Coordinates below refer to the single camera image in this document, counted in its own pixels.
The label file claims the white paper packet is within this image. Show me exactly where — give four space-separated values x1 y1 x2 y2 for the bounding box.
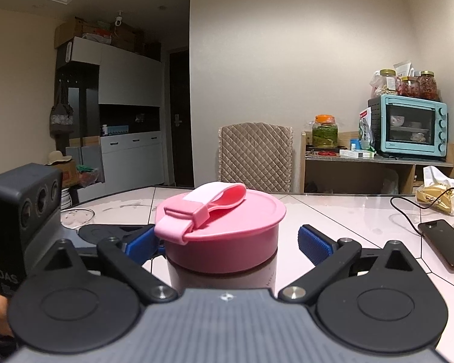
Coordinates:
393 61 415 78

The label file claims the straw hat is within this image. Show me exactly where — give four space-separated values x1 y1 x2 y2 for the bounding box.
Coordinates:
43 150 73 167

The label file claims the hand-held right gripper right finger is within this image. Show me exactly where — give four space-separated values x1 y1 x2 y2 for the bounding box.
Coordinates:
278 225 421 305

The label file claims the dark smartphone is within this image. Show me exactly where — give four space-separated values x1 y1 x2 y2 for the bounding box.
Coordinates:
418 219 454 271

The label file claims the clear plastic bag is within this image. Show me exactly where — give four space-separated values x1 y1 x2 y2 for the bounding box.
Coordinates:
370 72 387 97

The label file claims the glass jar with beige contents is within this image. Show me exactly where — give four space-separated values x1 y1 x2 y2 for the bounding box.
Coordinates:
378 69 399 96

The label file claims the cardboard box with red label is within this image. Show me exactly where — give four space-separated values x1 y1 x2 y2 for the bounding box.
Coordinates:
53 159 78 188

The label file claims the tall jar with red contents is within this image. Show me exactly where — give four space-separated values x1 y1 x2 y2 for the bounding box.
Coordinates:
419 70 439 101

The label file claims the chair with quilted cover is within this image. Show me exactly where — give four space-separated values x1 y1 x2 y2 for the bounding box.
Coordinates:
217 122 294 193

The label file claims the pink steel-rimmed bottle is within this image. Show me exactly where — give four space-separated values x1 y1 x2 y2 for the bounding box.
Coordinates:
166 249 278 299

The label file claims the red and white bag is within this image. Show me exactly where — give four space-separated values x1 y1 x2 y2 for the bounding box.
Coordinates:
82 32 112 44

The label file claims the flat white box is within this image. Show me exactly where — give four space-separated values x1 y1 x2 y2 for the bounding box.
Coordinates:
339 148 375 159

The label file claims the pink bottle cap with strap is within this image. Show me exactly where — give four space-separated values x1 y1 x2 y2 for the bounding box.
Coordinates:
154 182 287 275

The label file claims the turquoise toaster oven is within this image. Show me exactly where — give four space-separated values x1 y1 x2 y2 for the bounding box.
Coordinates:
368 94 448 159

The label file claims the yellow bag with tissue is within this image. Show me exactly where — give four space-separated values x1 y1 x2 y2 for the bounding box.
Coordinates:
416 165 454 215

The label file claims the white plastic bag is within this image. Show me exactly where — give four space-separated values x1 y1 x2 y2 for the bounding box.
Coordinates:
380 170 400 195

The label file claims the pickle jar with orange lid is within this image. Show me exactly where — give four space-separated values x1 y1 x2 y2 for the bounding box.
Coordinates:
312 114 339 148

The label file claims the green and white bag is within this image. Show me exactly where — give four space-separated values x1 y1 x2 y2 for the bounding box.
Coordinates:
357 108 377 152

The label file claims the green bundle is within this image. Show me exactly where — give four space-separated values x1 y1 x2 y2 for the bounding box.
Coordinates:
76 164 101 188

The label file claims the white and grey cabinet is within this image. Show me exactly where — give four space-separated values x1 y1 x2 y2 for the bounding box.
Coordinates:
55 37 165 203

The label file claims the grey hanging bag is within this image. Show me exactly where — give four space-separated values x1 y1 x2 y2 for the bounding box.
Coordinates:
49 79 75 139

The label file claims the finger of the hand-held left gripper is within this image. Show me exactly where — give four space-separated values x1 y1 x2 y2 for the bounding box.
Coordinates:
78 224 154 252

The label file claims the black cable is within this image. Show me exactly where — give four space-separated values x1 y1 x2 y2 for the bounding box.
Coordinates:
390 187 454 235

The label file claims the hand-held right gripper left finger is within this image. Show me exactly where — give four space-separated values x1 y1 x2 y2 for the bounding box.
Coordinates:
34 225 178 304

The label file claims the dark door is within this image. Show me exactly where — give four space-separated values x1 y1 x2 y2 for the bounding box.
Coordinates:
169 47 195 188

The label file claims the blue tray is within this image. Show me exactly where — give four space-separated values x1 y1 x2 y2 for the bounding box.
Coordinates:
101 124 131 137

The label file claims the small jar with red contents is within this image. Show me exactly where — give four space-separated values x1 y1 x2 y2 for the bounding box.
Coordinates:
399 76 420 98

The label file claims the wooden shelf unit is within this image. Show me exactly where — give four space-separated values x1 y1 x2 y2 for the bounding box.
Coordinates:
301 130 454 196

